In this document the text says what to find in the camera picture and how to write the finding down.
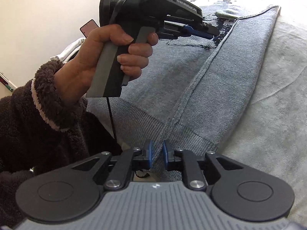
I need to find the grey knitted cat sweater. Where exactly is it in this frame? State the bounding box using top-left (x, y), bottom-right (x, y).
top-left (87, 0), bottom-right (280, 181)

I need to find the person left hand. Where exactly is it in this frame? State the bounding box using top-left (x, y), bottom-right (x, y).
top-left (54, 24), bottom-right (159, 105)

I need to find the smartphone with pink screen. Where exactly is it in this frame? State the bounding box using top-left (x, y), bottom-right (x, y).
top-left (80, 19), bottom-right (98, 37)

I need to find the grey bed sheet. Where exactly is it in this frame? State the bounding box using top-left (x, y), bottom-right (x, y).
top-left (153, 0), bottom-right (307, 225)

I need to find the brown fleece left sleeve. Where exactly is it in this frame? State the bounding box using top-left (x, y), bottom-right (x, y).
top-left (1, 61), bottom-right (122, 227)

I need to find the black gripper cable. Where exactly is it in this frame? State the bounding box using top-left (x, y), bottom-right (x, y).
top-left (105, 96), bottom-right (119, 145)

